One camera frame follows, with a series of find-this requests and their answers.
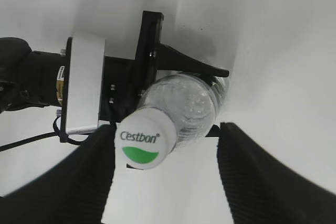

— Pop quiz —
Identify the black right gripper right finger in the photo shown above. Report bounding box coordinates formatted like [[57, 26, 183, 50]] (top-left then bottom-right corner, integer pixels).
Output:
[[217, 123, 335, 223]]

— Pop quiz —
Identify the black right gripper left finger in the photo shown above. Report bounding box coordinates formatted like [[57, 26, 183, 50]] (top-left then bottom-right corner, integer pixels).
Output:
[[1, 125, 116, 223]]

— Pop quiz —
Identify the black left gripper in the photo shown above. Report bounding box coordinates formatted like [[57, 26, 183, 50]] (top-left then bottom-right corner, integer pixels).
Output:
[[99, 11, 229, 123]]

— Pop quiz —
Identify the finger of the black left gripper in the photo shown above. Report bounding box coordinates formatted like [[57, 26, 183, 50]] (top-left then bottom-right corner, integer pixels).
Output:
[[205, 124, 221, 137]]

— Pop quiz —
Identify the clear cestbon water bottle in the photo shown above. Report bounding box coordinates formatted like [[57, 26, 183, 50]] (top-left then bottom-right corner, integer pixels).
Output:
[[138, 72, 227, 147]]

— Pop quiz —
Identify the white green bottle cap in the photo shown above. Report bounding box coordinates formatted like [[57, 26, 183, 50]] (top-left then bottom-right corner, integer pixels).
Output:
[[115, 108, 177, 170]]

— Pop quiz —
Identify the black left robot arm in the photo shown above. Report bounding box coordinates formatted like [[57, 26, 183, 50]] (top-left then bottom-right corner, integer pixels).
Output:
[[1, 11, 229, 144]]

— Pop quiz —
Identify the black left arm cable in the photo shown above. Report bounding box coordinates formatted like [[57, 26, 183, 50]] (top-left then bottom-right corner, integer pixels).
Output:
[[0, 116, 90, 152]]

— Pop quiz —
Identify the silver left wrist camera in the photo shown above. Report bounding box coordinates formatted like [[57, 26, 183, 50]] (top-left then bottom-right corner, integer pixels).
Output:
[[65, 32, 106, 135]]

